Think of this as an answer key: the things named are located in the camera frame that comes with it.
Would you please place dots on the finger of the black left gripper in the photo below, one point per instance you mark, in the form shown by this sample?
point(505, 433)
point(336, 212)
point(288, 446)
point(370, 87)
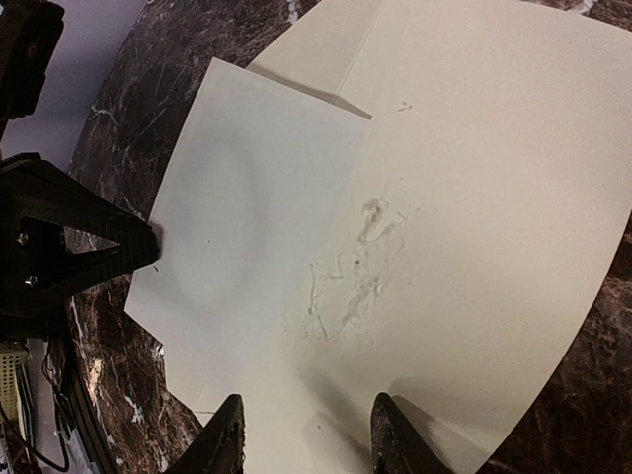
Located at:
point(59, 239)

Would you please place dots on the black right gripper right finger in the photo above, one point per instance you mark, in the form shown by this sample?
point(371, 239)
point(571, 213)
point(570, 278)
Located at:
point(396, 447)

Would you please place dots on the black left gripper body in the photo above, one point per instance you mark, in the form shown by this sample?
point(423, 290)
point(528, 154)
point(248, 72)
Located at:
point(30, 31)

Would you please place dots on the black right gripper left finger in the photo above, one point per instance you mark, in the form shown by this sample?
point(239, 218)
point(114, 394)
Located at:
point(219, 447)

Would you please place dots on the cream envelope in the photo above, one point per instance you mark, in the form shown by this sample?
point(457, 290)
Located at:
point(474, 231)

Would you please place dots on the white letter paper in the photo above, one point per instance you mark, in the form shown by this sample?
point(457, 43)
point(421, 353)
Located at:
point(248, 195)

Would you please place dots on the black front rail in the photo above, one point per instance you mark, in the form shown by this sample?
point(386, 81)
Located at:
point(84, 414)

